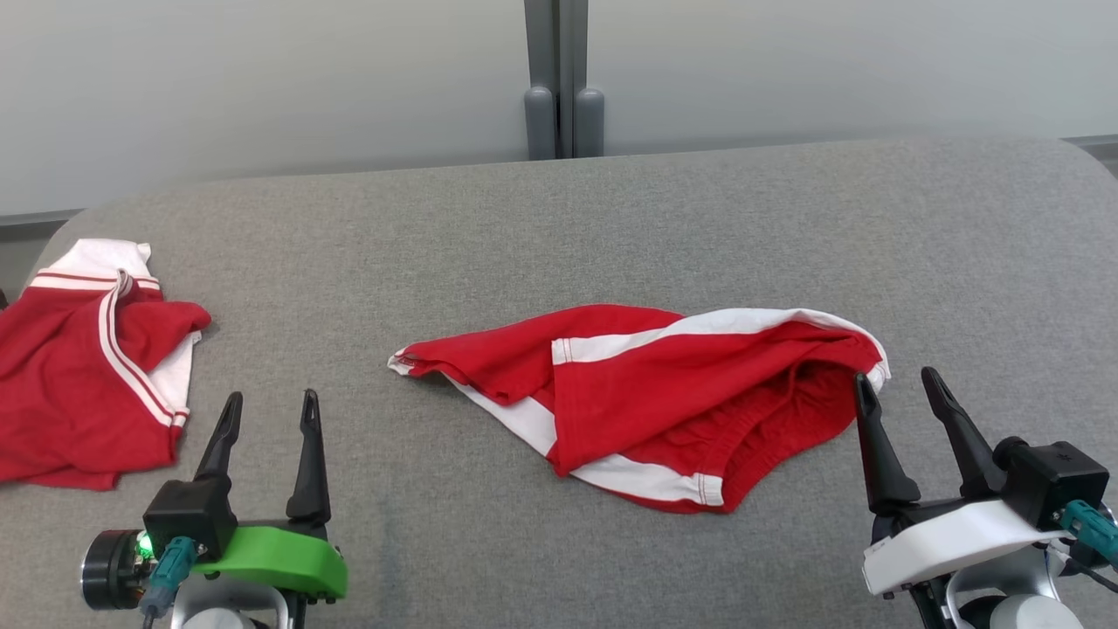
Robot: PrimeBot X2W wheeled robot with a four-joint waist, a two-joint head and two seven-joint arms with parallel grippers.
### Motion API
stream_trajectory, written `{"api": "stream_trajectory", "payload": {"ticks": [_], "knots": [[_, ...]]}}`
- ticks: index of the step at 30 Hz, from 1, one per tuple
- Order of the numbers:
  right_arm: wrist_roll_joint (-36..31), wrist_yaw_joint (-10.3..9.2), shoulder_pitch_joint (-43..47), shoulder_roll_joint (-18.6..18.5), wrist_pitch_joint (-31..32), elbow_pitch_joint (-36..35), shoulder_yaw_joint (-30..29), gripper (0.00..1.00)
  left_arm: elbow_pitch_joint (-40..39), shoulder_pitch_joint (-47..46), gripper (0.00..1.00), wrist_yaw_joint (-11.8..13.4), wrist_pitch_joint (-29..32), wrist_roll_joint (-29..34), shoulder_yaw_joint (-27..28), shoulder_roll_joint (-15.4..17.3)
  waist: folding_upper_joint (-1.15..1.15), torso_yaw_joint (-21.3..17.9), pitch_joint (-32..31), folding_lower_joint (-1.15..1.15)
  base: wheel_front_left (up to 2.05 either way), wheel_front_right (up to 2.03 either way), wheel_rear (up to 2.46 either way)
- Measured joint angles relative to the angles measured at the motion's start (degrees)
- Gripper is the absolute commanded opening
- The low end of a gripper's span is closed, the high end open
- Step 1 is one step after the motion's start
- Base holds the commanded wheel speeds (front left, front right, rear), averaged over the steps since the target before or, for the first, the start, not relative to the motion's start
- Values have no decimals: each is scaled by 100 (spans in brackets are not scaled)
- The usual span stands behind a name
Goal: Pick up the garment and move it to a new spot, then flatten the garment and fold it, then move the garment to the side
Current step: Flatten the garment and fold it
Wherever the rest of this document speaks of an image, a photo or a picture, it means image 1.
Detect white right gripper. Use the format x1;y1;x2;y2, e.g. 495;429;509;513
853;366;1071;598

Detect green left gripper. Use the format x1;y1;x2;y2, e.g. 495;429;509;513
81;389;349;611

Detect red white basketball jersey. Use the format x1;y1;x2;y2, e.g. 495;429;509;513
0;238;212;492

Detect red shorts with white stripes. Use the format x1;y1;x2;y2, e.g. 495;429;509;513
388;305;892;515

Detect left cable with teal plug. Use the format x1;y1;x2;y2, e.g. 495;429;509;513
140;536;197;629

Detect cable with teal plug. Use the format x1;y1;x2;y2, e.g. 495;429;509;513
140;536;197;629
1052;500;1118;577

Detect right cable with teal plug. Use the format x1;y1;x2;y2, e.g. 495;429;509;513
1052;500;1118;577

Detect grey window frame post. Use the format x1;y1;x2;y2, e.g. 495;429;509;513
523;0;606;161

